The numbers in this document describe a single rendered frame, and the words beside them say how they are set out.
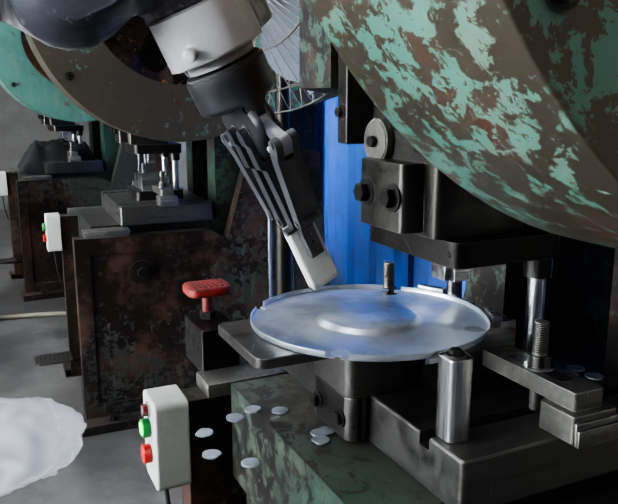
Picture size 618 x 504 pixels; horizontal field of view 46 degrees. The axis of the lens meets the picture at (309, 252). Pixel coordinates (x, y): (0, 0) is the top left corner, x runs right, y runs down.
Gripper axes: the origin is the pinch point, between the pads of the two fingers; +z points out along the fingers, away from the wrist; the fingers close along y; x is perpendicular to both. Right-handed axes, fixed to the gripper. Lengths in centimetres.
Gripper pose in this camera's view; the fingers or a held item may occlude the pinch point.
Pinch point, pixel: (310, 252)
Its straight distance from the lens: 72.3
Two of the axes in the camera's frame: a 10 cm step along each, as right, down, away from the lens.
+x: 8.0, -5.2, 3.1
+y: 4.6, 1.9, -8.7
